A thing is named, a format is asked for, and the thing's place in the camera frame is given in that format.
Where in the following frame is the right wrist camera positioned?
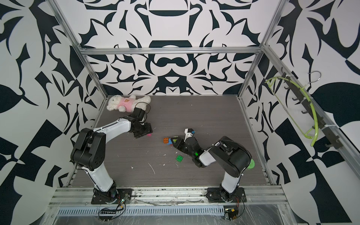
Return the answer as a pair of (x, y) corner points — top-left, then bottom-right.
(184, 128), (195, 140)

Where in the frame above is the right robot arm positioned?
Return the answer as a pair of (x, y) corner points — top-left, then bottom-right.
(170, 136), (252, 195)

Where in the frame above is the black connector box left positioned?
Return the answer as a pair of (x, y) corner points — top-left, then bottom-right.
(97, 208), (118, 220)

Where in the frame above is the green plastic hanger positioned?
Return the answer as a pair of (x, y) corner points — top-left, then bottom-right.
(265, 76), (320, 147)

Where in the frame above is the dark green lego brick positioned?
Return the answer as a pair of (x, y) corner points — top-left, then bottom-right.
(176, 155), (183, 162)

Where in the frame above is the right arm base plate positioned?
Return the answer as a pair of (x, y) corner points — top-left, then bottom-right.
(206, 187), (247, 203)

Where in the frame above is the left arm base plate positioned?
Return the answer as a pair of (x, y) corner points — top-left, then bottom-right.
(91, 188), (133, 205)

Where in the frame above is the black connector box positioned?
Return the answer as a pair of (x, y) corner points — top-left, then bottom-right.
(224, 208), (239, 221)
(97, 208), (118, 220)

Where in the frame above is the black connector box right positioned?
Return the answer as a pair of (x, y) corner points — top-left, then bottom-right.
(224, 208), (239, 221)

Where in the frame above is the black wall hook rack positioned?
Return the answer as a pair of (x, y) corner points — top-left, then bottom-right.
(281, 70), (344, 149)

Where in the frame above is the white teddy bear pink shirt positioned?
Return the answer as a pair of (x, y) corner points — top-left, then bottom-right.
(106, 95), (151, 113)

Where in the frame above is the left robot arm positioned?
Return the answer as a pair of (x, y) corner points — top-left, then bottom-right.
(70, 108), (152, 198)

